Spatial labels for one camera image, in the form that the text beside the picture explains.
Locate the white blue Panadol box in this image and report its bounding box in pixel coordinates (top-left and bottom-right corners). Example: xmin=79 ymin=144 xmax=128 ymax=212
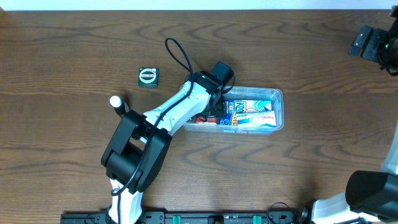
xmin=236 ymin=111 xmax=276 ymax=128

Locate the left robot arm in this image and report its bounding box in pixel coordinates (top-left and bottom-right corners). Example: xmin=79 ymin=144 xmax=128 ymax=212
xmin=101 ymin=62 xmax=234 ymax=223

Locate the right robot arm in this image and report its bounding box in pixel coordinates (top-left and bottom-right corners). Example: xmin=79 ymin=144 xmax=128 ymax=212
xmin=295 ymin=6 xmax=397 ymax=224

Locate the dark syrup bottle white cap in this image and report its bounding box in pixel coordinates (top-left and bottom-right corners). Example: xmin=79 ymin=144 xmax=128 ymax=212
xmin=109 ymin=95 xmax=129 ymax=117

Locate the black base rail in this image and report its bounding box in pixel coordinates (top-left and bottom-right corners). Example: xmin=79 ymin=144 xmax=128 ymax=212
xmin=60 ymin=210 xmax=299 ymax=224

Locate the blue KoolFever box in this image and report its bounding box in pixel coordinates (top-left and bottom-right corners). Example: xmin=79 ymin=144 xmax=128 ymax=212
xmin=219 ymin=100 xmax=273 ymax=126

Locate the red Panadol ActiFast box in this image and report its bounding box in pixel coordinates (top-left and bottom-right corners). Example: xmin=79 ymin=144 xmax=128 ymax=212
xmin=195 ymin=116 xmax=218 ymax=125

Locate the clear plastic container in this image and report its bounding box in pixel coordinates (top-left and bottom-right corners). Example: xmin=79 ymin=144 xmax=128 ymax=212
xmin=183 ymin=86 xmax=284 ymax=134

